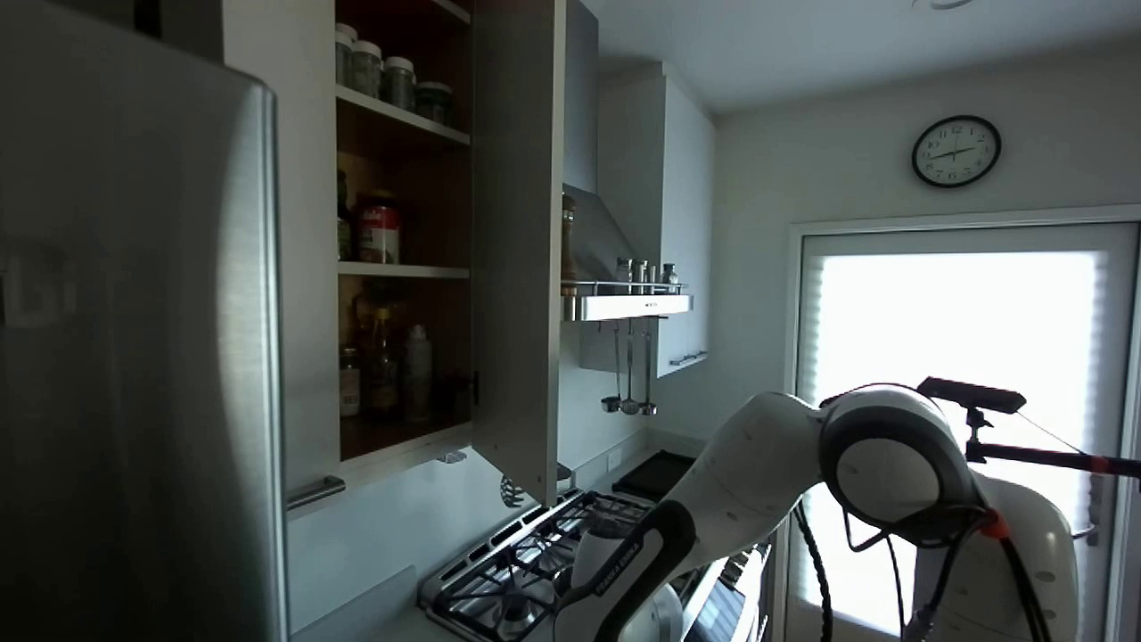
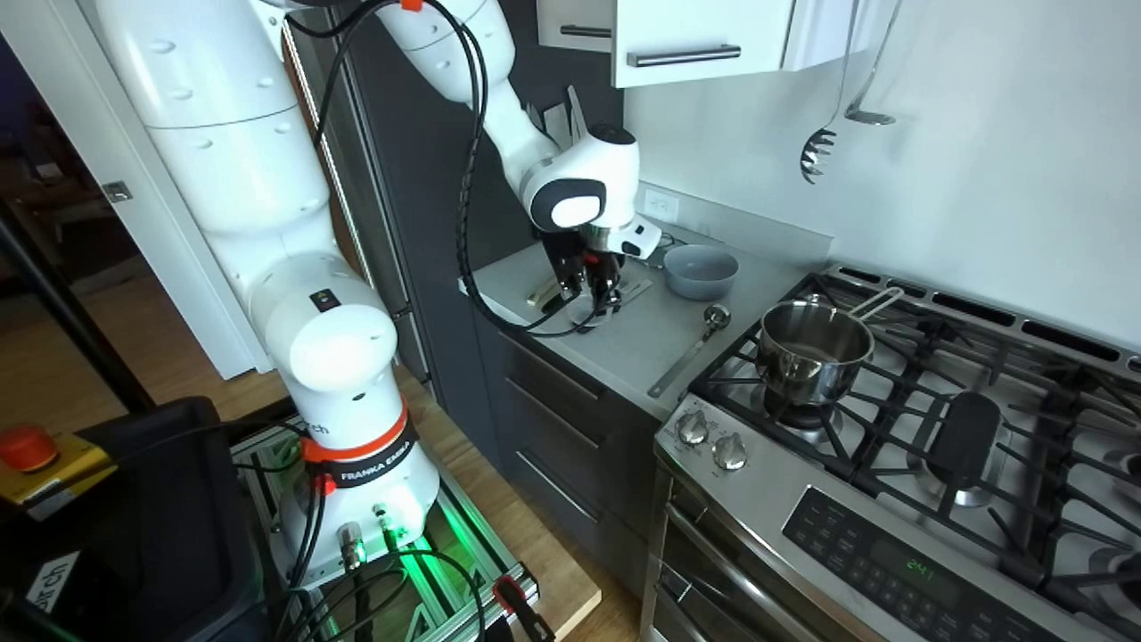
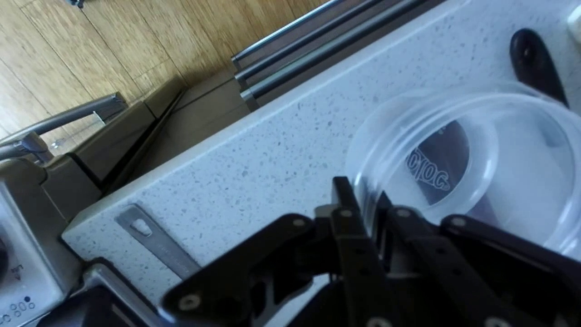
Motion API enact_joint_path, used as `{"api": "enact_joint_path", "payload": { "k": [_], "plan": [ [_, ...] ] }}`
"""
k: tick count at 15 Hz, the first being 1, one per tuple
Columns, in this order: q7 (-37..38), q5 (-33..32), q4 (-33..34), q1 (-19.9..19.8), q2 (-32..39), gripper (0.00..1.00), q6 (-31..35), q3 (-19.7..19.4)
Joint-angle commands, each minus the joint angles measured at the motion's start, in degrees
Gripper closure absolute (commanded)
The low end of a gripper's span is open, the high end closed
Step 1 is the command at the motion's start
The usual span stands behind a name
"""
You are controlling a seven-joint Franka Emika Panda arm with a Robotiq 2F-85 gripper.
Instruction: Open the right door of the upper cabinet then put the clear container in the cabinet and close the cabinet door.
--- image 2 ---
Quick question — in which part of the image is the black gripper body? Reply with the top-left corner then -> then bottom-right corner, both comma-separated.
546,231 -> 622,315

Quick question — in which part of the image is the white cabinet door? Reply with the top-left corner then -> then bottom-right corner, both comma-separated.
611,0 -> 867,89

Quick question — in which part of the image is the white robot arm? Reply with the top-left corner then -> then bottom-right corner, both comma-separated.
92,0 -> 659,588

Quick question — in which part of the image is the dark lower drawer cabinet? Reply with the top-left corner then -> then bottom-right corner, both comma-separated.
473,318 -> 653,590

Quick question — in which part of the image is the blue-grey bowl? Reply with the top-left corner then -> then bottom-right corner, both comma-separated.
663,247 -> 739,303

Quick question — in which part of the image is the long metal measuring spoon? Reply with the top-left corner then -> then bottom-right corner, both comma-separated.
649,303 -> 732,400

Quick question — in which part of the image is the left stove knob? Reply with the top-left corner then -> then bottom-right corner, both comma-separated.
677,410 -> 708,447

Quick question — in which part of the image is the stove knob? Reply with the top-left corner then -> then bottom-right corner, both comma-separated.
677,410 -> 708,447
713,435 -> 747,472

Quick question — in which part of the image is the right stove knob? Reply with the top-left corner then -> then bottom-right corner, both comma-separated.
713,435 -> 747,472

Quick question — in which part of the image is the stainless steel saucepan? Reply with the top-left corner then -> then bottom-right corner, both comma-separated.
760,284 -> 901,410

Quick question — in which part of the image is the hanging slotted spoon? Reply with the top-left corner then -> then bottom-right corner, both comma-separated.
798,0 -> 861,184

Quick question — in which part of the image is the black stove burner cap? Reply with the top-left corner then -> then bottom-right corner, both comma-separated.
925,391 -> 1003,487

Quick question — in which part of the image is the stainless steel gas stove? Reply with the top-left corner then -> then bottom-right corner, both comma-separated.
645,284 -> 1141,642

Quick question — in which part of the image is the red emergency stop button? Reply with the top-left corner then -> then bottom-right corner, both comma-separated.
0,423 -> 59,475

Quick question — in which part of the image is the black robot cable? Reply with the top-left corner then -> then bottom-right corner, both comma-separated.
282,0 -> 597,342

